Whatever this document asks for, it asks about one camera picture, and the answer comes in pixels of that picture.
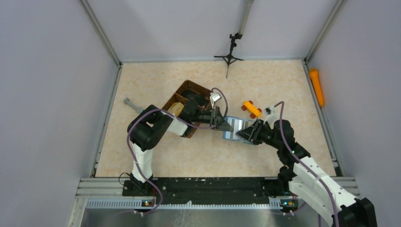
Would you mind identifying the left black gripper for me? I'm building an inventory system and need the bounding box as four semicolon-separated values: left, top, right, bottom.
191;106;234;131

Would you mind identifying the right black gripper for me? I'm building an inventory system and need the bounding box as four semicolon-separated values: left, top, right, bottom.
236;118;282;149

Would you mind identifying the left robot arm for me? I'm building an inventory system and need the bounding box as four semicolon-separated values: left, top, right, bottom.
127;99;234;195

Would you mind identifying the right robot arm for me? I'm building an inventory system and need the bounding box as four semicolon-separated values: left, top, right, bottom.
236;119;377;227

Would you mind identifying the yellow card in basket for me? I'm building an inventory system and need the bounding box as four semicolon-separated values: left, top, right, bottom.
167;102;185;116

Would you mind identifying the orange toy car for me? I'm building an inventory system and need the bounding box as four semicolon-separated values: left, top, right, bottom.
241;100;262;119

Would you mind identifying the black mini tripod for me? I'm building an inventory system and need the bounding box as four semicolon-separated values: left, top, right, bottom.
214;33;244;78

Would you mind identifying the orange flashlight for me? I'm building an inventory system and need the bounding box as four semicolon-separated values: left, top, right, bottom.
309;68;325;107

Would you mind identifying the grey plastic dumbbell part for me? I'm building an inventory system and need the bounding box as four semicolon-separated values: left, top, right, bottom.
123;97;144;114

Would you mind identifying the grey vertical pole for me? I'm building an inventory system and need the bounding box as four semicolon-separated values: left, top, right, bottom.
237;0;254;37

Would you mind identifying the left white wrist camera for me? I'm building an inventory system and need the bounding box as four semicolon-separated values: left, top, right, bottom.
209;92;222;106

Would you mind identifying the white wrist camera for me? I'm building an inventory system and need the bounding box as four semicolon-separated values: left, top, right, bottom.
209;92;222;106
265;106;279;124

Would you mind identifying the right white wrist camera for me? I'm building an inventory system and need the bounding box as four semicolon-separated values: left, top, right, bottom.
265;106;279;124

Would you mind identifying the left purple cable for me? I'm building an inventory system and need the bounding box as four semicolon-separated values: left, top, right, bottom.
126;87;229;216

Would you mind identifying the purple cable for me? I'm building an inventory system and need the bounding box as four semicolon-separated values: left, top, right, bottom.
271;101;340;227
126;87;229;216

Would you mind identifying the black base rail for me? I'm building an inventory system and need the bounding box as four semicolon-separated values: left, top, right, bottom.
122;177;302;211

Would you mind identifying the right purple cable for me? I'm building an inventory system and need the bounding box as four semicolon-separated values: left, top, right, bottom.
271;101;340;227

